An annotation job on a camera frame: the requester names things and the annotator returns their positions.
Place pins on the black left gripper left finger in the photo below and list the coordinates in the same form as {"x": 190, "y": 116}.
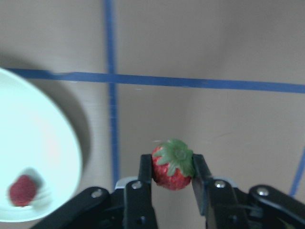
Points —
{"x": 138, "y": 209}

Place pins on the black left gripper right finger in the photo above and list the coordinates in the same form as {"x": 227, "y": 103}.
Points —
{"x": 222, "y": 205}

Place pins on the light green plate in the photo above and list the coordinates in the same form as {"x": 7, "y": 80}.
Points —
{"x": 36, "y": 139}

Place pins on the red strawberry green top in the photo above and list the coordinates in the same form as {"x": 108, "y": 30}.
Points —
{"x": 172, "y": 165}

